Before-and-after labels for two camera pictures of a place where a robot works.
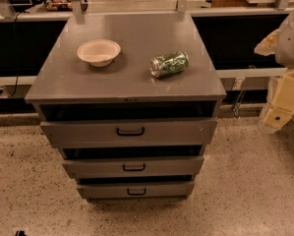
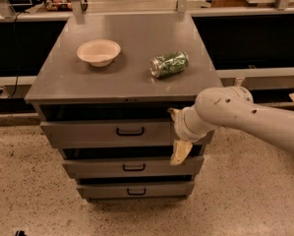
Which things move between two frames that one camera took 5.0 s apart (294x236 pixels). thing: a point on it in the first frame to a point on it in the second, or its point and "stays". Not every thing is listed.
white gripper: [291, 43] to [182, 127]
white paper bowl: [99, 52] stays
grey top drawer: [129, 133] stays
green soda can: [166, 64] stays
